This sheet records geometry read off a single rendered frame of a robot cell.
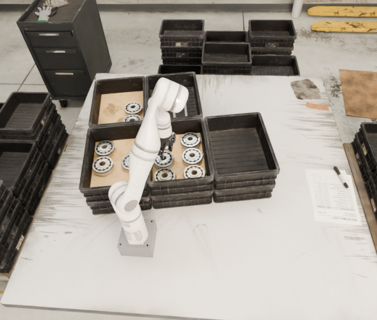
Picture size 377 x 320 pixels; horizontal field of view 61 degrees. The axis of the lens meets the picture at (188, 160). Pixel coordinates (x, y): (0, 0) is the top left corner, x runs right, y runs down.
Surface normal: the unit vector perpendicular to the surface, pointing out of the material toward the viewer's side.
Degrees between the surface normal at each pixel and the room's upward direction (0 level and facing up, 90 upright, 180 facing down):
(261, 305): 0
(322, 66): 0
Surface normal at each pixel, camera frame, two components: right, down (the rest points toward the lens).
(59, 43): -0.07, 0.77
